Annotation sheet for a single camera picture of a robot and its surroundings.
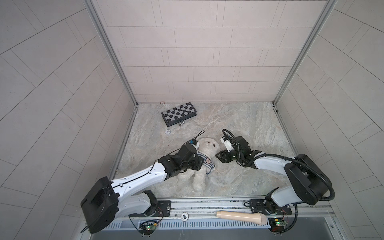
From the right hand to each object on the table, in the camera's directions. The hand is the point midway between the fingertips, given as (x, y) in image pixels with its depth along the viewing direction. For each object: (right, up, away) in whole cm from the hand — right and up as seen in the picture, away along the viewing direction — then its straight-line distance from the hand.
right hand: (218, 155), depth 88 cm
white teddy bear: (-6, +5, -5) cm, 10 cm away
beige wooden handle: (+13, -23, -21) cm, 33 cm away
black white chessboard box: (-26, +24, +17) cm, 39 cm away
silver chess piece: (-24, +18, +14) cm, 33 cm away
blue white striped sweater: (-7, -1, -9) cm, 11 cm away
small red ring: (-42, +34, +32) cm, 62 cm away
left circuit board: (-34, -26, -23) cm, 49 cm away
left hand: (-8, 0, -10) cm, 12 cm away
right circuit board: (+24, -27, -20) cm, 41 cm away
